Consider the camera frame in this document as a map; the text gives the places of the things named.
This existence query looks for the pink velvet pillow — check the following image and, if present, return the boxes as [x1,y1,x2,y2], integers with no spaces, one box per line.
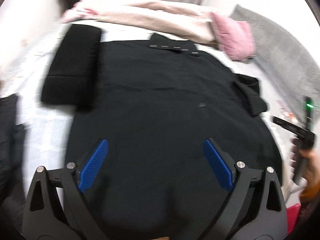
[210,12,255,61]

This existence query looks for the red bag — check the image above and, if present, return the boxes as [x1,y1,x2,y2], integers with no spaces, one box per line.
[286,203,301,235]

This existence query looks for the grey quilted headboard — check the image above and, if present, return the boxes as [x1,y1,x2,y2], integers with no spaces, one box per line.
[231,5,319,121]

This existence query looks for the large black coat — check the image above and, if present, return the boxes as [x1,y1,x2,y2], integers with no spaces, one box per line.
[66,34,282,239]

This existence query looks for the beige duvet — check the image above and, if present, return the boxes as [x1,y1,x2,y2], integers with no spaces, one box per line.
[62,0,217,47]

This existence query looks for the folded black garment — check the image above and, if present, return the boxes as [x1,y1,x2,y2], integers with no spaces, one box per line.
[41,24,103,112]

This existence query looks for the person's right hand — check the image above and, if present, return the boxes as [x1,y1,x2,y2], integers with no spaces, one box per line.
[291,146,319,204]

